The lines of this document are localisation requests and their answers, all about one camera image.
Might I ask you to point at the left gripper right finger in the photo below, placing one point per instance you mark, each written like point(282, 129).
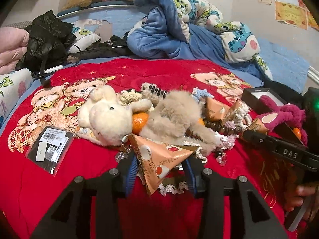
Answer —
point(232, 204)

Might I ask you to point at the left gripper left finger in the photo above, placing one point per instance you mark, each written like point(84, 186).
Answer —
point(90, 205)

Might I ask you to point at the magenta plush bear toy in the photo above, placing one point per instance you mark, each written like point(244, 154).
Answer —
point(289, 114)

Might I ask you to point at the orange triangular snack packet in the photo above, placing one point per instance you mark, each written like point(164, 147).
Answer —
point(157, 159)

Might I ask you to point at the person's right hand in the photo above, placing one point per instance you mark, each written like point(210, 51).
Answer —
point(295, 195)

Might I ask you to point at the metal keyring charm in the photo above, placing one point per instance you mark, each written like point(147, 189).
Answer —
point(123, 153)

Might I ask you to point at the white plush rabbit toy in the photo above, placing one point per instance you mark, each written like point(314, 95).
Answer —
point(106, 119)

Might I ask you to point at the black flat barcode packet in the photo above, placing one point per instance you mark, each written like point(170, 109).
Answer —
point(50, 148)

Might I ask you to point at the small orange mandarin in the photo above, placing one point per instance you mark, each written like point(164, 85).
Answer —
point(139, 120)

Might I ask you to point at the red cartoon bear quilt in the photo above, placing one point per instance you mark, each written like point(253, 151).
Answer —
point(27, 191)

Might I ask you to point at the grey furry plush toy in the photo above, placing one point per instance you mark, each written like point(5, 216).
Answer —
point(176, 119)

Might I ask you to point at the cartoon print pillow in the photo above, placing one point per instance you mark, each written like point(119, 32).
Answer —
point(13, 85)

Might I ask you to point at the small monster print pillow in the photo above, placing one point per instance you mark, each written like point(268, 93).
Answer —
point(84, 39)

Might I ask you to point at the black puffer jacket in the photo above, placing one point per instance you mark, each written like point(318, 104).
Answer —
point(49, 40)

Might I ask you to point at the blue monster cartoon blanket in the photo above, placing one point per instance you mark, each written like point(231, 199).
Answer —
point(195, 29)

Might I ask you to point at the pink quilted blanket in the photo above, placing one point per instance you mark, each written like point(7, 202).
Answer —
point(14, 43)

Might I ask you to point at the orange wall certificate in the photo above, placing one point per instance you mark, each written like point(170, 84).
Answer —
point(291, 14)

